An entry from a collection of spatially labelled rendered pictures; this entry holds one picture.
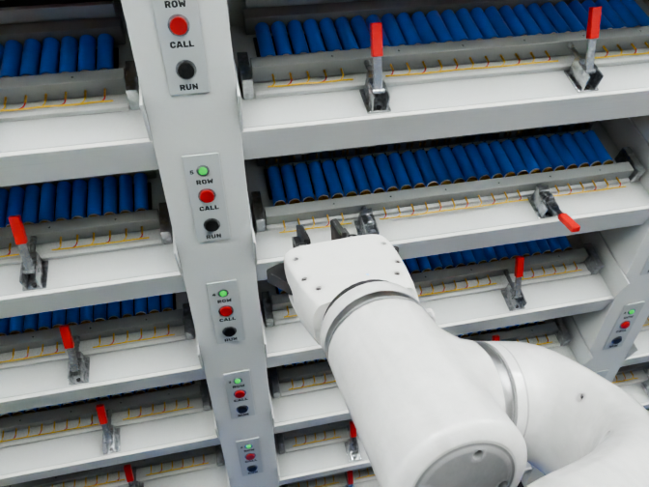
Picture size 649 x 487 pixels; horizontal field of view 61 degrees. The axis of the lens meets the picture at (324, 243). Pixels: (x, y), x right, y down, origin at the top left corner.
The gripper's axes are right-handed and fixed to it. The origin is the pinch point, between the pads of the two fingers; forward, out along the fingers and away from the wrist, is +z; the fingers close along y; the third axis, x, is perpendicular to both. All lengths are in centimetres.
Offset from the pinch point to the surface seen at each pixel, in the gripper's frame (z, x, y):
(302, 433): 33, 60, 0
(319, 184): 21.8, 2.0, -5.0
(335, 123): 9.3, -9.8, -4.7
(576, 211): 13.2, 8.9, -41.4
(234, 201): 11.9, -1.3, 7.7
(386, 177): 21.3, 2.3, -15.0
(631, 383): 28, 64, -76
